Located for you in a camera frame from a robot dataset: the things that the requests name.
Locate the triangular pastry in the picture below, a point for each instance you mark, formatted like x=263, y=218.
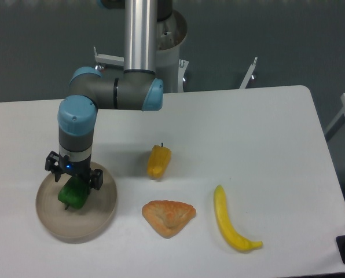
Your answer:
x=167, y=217

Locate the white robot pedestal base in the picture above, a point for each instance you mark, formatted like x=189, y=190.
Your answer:
x=171, y=34

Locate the beige round plate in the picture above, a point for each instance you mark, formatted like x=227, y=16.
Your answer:
x=76, y=225

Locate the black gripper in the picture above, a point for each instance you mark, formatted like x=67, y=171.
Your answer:
x=58, y=165

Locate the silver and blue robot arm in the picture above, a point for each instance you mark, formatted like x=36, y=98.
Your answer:
x=138, y=89

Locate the green bell pepper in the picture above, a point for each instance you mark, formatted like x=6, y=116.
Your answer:
x=74, y=193

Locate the yellow bell pepper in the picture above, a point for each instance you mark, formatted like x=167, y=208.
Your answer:
x=158, y=161

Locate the yellow banana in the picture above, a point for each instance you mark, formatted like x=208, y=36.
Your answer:
x=227, y=230

